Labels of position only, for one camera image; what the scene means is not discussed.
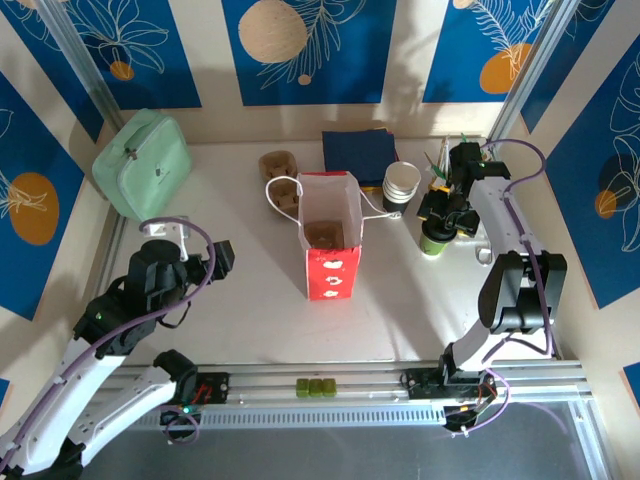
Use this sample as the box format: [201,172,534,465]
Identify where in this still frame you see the cardboard cup carrier stack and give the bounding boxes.
[258,151,301,221]

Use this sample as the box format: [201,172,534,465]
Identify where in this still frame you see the right circuit board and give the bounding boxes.
[443,402,494,436]

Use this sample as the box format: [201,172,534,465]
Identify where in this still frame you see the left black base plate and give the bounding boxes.
[137,372,231,406]

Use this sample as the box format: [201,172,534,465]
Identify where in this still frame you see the green paper cup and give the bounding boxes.
[418,230,454,259]

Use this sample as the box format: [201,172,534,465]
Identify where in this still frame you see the black cup lid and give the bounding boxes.
[422,219,459,242]

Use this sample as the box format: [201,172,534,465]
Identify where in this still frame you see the grey slotted cable duct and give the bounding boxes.
[62,403,449,432]

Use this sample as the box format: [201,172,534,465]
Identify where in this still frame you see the white sugar stick packet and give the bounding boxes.
[424,152,447,184]

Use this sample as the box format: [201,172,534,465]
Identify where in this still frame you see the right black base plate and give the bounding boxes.
[402,367,499,401]

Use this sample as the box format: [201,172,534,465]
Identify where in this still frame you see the left circuit board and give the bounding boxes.
[159,403,204,444]

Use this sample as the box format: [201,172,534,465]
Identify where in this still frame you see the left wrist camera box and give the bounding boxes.
[139,215,192,262]

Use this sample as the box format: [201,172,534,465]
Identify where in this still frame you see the aluminium front rail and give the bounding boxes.
[42,358,596,416]

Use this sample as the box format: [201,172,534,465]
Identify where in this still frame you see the paper cup stack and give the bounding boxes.
[382,160,422,214]

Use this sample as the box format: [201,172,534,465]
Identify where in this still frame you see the aluminium frame post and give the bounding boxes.
[37,0,126,131]
[487,0,579,151]

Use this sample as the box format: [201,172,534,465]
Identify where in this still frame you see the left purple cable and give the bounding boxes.
[2,217,219,474]

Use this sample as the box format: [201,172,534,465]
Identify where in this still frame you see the mint green lunch bag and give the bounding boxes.
[92,108,194,224]

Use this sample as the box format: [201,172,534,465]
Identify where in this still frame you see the circuit board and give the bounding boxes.
[443,402,494,436]
[159,403,204,444]

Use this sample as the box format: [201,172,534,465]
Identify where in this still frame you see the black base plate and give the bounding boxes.
[402,367,499,401]
[137,372,231,406]

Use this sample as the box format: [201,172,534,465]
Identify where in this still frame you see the red paper bag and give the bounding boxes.
[265,171,402,302]

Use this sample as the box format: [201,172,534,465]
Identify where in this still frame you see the blue paper napkin stack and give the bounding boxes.
[321,128,400,187]

